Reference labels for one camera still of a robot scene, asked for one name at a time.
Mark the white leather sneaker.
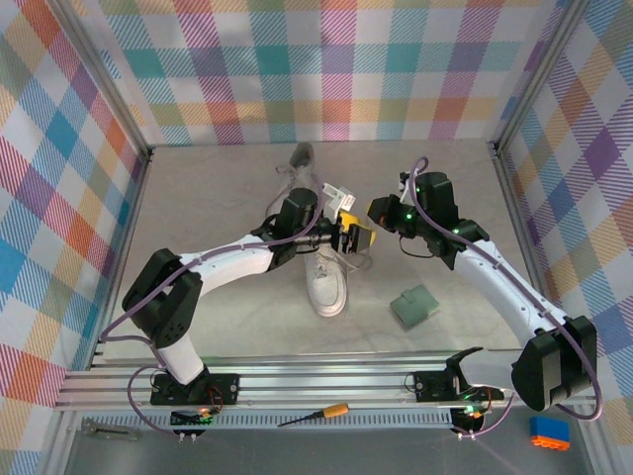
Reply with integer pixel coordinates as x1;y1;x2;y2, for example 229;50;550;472
303;237;349;319
274;142;325;222

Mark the green fabric pouch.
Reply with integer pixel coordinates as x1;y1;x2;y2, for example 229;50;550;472
389;285;440;329

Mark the blue and orange toy brick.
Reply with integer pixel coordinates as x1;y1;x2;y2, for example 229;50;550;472
527;415;571;450

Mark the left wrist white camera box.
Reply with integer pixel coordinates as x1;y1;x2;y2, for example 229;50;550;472
320;182;355;218

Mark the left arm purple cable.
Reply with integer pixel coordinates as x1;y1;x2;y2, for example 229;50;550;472
98;185;327;439

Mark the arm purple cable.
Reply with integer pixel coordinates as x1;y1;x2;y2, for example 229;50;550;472
98;185;327;439
409;156;604;439

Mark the aluminium table side rail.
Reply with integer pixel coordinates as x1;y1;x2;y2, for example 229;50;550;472
488;142;566;360
86;147;155;371

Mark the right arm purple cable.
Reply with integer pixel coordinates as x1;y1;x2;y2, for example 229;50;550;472
409;156;604;439

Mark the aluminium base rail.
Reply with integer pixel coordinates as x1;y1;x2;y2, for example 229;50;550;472
53;348;602;412

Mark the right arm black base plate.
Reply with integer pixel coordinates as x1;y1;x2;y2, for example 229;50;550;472
412;369;505;403

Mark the aluminium frame post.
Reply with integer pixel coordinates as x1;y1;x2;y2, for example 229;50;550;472
487;0;592;155
46;0;153;162

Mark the orange handled screwdriver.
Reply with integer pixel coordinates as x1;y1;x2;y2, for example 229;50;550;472
276;403;350;428

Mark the grey slotted cable duct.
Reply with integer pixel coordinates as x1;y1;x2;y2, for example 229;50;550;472
140;409;459;429

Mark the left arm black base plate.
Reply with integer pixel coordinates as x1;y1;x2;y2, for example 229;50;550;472
149;373;241;407

